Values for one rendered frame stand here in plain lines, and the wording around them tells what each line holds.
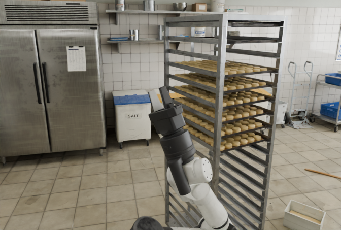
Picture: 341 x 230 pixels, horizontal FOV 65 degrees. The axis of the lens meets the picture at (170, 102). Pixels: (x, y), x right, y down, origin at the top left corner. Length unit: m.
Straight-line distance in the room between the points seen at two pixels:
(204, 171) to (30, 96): 3.12
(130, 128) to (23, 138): 1.39
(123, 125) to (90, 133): 0.52
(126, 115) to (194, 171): 3.20
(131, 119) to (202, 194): 3.18
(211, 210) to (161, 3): 3.88
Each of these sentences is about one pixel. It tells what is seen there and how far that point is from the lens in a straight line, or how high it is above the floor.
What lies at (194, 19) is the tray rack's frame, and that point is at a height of 1.80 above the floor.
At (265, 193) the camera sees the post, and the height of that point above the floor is 0.65.
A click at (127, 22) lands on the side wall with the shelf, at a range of 4.38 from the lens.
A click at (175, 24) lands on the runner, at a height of 1.77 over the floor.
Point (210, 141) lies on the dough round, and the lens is 1.73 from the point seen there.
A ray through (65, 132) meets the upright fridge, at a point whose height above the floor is 0.43.
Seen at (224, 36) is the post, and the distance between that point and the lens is 1.42.
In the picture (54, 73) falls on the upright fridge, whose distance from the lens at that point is 3.56.
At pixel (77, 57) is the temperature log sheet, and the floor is 1.40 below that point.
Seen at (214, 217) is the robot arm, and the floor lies 1.21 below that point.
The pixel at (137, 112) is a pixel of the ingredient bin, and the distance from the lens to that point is 3.92.
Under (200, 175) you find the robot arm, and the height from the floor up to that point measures 1.37.
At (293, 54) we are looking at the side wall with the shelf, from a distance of 5.50.
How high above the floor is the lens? 1.76
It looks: 16 degrees down
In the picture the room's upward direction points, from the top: straight up
